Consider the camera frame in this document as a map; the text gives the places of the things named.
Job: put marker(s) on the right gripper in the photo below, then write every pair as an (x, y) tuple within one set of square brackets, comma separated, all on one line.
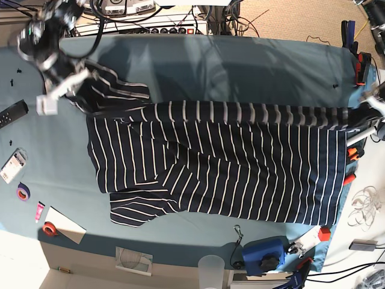
[(47, 103)]

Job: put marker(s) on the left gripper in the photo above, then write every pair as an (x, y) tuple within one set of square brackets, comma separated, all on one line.
[(365, 113)]

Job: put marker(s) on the navy white striped t-shirt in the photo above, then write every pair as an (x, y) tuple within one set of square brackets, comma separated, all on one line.
[(245, 160)]

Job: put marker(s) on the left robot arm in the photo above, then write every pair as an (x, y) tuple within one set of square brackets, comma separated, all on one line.
[(375, 16)]

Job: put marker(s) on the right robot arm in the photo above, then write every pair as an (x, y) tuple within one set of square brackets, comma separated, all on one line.
[(39, 43)]

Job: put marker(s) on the black white marker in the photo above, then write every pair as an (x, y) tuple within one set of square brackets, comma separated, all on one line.
[(360, 136)]

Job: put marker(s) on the black remote control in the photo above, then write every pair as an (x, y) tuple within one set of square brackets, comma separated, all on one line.
[(13, 113)]

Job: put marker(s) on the orange black utility knife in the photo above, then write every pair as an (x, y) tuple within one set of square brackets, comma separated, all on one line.
[(354, 153)]

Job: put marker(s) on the orange black clamp tool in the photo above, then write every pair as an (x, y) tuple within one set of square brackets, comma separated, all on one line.
[(362, 68)]

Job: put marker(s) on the orange black screwdriver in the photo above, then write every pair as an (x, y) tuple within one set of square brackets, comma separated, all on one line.
[(349, 179)]

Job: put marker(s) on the teal table cloth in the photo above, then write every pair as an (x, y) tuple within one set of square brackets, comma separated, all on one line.
[(59, 172)]

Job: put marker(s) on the bundle of white zip ties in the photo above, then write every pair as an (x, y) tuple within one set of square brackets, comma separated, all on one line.
[(366, 205)]

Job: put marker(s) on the purple tape roll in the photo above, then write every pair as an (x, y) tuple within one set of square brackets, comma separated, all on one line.
[(23, 192)]

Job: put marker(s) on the pink glue tube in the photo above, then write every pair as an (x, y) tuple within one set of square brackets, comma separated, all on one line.
[(39, 210)]

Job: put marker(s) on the white paper sheet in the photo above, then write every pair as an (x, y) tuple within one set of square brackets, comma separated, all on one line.
[(65, 226)]

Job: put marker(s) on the orange tape roll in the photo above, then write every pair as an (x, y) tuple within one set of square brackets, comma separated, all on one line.
[(49, 229)]

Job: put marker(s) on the small red cube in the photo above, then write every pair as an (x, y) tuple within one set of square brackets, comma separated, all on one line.
[(324, 234)]

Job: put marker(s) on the grey flat adapter box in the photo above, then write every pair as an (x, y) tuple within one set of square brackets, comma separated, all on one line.
[(363, 245)]

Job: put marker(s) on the white power strip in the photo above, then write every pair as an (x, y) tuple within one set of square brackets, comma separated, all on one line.
[(160, 24)]

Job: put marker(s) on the printed diagram paper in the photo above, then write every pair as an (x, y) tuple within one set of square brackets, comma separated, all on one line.
[(133, 261)]

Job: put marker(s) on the blue clamp with knob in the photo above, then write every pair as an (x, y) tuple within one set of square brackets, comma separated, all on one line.
[(263, 257)]

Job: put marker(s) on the blue red bar clamp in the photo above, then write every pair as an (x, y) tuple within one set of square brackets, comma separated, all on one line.
[(297, 279)]

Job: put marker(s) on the translucent plastic cup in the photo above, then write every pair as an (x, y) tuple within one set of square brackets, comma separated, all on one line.
[(211, 272)]

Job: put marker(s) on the blue handled spring clamp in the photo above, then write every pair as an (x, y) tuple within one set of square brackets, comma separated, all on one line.
[(347, 33)]

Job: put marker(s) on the silver carabiner with cord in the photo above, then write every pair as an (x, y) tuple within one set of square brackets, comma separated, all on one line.
[(237, 265)]

